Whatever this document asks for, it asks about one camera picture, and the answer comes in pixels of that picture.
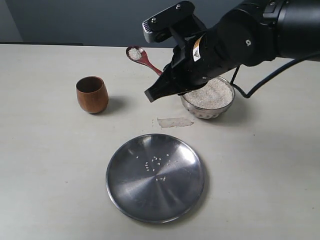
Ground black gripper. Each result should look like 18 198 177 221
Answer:
144 32 225 103

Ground dark red wooden spoon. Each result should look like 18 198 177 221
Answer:
126 46 163 76

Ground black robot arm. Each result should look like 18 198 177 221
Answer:
142 0 320 102

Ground steel bowl of rice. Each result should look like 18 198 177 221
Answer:
180 76 236 120

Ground clear tape strip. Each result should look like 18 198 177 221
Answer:
157 117 194 128

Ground brown wooden cup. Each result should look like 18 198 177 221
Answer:
76 76 109 114

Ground round steel plate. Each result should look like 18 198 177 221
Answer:
105 133 206 224

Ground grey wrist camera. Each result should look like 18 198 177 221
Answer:
142 0 207 43

